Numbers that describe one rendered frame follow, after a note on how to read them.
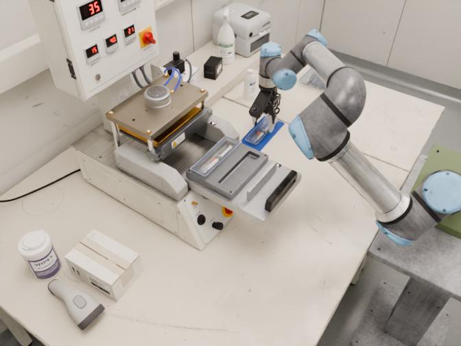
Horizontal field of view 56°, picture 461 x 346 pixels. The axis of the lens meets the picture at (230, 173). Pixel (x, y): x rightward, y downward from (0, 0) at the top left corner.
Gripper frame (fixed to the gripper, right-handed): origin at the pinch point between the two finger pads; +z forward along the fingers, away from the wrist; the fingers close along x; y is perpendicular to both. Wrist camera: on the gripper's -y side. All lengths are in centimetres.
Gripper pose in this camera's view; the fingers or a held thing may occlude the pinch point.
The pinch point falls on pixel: (262, 128)
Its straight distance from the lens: 177.2
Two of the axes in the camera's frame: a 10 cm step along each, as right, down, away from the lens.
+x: -8.4, -3.9, 3.8
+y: 5.4, -5.8, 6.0
